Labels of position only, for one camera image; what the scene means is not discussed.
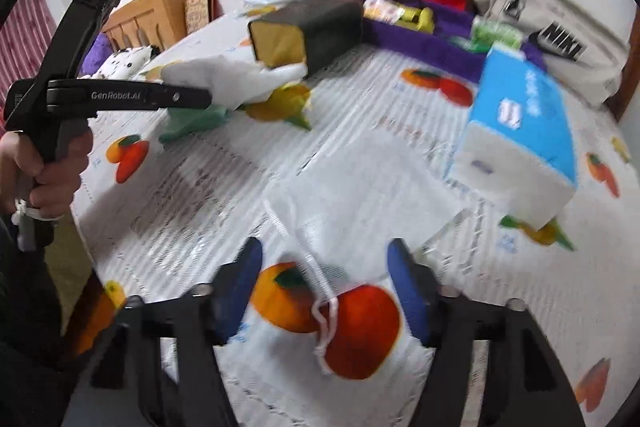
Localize person's dark clothing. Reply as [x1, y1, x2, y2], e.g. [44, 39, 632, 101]
[0, 207, 101, 427]

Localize pale yellow printed packet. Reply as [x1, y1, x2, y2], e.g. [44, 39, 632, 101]
[363, 0, 403, 22]

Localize purple towel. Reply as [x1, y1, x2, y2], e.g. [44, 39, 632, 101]
[345, 0, 548, 85]

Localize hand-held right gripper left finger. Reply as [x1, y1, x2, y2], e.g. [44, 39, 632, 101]
[65, 237, 264, 427]

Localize brown patterned box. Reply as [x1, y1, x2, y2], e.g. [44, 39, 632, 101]
[185, 0, 218, 35]

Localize white cord loop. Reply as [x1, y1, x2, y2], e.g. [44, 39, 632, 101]
[12, 199, 63, 228]

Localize fruit print white cloth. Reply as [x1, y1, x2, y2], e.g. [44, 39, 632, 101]
[70, 4, 640, 427]

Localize green white packet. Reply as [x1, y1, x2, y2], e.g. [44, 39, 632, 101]
[447, 18, 523, 51]

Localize blue tissue pack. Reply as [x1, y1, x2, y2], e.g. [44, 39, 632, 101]
[444, 43, 580, 232]

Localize green cloth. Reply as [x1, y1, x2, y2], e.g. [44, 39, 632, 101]
[159, 104, 233, 145]

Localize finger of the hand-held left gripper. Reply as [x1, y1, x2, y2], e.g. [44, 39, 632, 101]
[166, 87, 216, 111]

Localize black yellow sponge block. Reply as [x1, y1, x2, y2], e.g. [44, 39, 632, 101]
[248, 0, 365, 75]

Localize light wooden headboard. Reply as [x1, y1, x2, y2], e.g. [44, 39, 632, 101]
[101, 0, 191, 48]

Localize red striped curtain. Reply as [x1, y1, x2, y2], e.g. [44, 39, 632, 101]
[0, 0, 58, 98]

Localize brown wooden rail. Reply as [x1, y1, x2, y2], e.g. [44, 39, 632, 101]
[605, 52, 640, 122]

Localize purple fabric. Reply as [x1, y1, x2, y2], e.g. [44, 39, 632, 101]
[80, 32, 113, 75]

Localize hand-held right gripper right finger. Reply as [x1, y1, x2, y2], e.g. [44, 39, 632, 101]
[387, 237, 587, 427]

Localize light grey fabric bag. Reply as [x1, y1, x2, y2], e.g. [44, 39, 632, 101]
[470, 0, 632, 108]

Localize person's left hand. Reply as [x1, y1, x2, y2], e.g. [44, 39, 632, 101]
[0, 128, 95, 220]

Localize white drawstring pouch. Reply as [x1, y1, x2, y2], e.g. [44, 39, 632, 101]
[262, 147, 468, 375]

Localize white spotted plush toy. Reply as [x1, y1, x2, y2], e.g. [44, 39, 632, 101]
[95, 44, 161, 80]

